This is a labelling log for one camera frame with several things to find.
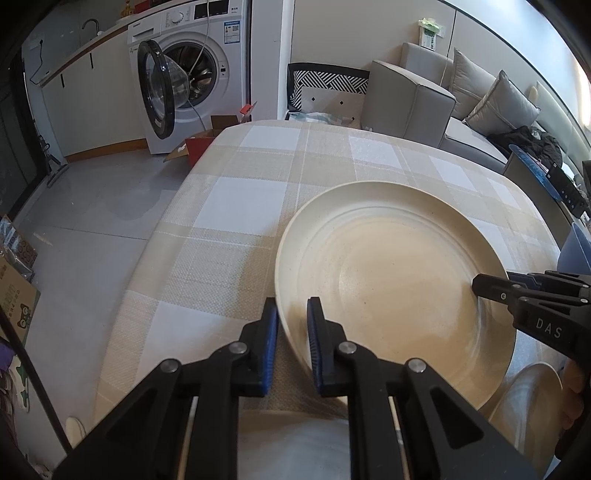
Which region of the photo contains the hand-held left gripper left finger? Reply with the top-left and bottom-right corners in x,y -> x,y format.
53,298 -> 280,480

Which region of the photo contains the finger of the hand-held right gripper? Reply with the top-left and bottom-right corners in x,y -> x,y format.
472,274 -> 532,308
508,271 -> 591,301

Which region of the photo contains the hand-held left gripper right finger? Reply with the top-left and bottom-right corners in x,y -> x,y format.
306,296 -> 541,480

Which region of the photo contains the large cream plate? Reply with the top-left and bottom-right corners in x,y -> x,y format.
274,181 -> 517,416

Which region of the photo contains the person's right hand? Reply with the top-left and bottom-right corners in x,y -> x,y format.
561,357 -> 591,430

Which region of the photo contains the small cream plate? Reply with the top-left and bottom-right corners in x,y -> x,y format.
485,362 -> 565,467

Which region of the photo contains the black box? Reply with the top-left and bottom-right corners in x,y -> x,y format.
545,161 -> 591,217

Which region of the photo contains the black jacket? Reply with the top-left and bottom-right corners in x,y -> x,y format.
487,126 -> 564,174

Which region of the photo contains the grey cushion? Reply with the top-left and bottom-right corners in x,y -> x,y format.
464,70 -> 541,137
450,47 -> 502,121

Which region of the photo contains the grey sofa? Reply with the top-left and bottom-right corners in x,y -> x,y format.
360,42 -> 513,174

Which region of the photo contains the red cardboard box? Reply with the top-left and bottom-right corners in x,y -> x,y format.
163,102 -> 259,169

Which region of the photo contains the white slipper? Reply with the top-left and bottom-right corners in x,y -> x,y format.
65,416 -> 86,450

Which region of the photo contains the green checked blanket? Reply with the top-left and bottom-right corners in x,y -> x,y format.
288,110 -> 358,127

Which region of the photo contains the white washing machine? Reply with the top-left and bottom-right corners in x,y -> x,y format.
127,0 -> 252,155

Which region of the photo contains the black white patterned bag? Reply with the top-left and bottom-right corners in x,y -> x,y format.
286,62 -> 370,130

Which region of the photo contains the cartoon print cardboard box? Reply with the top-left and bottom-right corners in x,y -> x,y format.
0,254 -> 41,416

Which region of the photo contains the green white packet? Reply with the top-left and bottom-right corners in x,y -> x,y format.
418,17 -> 439,51

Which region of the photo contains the patterned plastic bag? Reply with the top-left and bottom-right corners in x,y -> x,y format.
0,215 -> 38,278

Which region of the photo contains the grey floor mop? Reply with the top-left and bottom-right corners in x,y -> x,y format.
39,134 -> 70,188

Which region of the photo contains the white kitchen cabinet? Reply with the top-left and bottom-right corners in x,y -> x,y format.
21,14 -> 153,162

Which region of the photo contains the black cable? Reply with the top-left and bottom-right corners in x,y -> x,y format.
0,309 -> 75,455

